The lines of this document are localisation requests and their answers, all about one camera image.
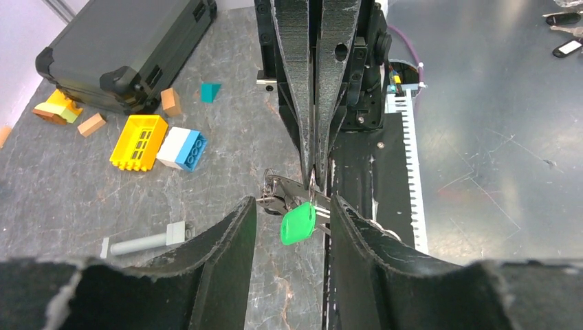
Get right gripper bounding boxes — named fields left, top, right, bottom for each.
left=254, top=0, right=393, bottom=190

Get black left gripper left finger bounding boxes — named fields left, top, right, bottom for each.
left=1, top=197, right=257, bottom=329

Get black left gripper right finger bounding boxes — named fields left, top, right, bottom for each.
left=331, top=196, right=582, bottom=329

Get green key tag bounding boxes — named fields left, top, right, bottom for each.
left=280, top=201, right=317, bottom=245

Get silver key with ring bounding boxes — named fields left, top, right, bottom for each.
left=256, top=168, right=298, bottom=217

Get perforated metal ring plate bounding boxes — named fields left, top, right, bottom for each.
left=290, top=179, right=331, bottom=235

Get grey toy axle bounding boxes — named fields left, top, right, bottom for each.
left=100, top=221, right=195, bottom=259

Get teal small block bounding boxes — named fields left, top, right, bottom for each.
left=200, top=82, right=221, bottom=103

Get white and blue brick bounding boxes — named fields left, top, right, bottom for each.
left=156, top=126, right=208, bottom=172

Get yellow window brick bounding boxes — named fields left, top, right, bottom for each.
left=109, top=115, right=168, bottom=171

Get tan wooden block near case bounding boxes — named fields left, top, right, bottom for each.
left=78, top=113, right=107, bottom=137

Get dark grey hard case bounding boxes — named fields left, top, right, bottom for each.
left=35, top=0, right=217, bottom=116

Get orange green brown brick stack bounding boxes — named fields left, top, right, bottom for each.
left=32, top=89, right=83, bottom=125

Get black key tags on bench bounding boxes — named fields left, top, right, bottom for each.
left=542, top=10, right=582, bottom=58

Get light wooden block at wall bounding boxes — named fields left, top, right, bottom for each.
left=0, top=126, right=12, bottom=149

